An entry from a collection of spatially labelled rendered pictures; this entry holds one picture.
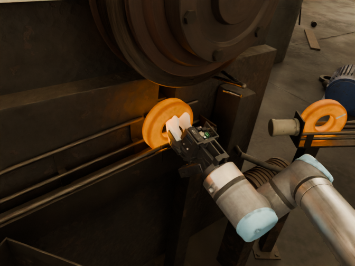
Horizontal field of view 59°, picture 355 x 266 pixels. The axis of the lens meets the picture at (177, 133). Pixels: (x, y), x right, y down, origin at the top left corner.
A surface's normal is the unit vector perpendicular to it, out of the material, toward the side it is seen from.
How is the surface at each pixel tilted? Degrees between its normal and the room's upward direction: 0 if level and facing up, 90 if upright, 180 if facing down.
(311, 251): 0
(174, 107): 89
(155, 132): 89
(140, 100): 90
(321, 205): 50
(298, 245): 0
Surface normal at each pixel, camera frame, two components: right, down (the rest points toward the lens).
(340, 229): -0.69, -0.63
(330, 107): 0.11, 0.58
